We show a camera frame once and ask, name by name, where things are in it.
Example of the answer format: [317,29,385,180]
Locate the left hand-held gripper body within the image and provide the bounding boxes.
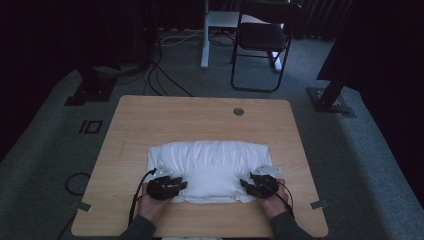
[145,166,178,202]

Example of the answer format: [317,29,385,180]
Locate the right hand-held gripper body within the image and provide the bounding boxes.
[250,163,283,200]

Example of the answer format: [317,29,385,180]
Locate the white skirt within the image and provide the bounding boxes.
[146,139,275,205]

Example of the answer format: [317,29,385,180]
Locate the person's right hand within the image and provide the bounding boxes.
[260,179,295,220]

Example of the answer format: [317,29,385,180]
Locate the person's left hand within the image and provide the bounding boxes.
[136,183,175,224]

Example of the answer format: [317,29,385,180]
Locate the black tape floor marking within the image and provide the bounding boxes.
[78,119,104,135]

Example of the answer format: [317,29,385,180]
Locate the black slanted stand with base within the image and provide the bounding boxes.
[306,49,357,119]

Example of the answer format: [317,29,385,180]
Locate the black folding chair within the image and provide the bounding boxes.
[230,1,303,94]

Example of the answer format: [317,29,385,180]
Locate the dark curtain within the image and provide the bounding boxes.
[293,0,356,42]

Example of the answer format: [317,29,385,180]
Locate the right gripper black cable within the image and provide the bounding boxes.
[265,180,296,218]

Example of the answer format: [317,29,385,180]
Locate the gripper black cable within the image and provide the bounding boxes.
[265,180,296,218]
[127,167,158,226]

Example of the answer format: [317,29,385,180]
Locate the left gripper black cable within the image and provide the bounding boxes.
[127,167,158,226]

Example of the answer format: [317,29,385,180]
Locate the coiled black cable on floor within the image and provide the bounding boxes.
[64,171,92,197]

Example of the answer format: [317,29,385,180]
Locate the black floor cables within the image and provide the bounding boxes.
[142,49,194,98]

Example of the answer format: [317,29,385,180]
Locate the black stand with base plate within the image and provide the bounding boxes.
[64,65,118,107]

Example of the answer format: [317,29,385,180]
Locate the white floor cable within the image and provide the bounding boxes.
[159,27,205,48]

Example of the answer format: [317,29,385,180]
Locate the white desk frame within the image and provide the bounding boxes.
[199,0,285,73]

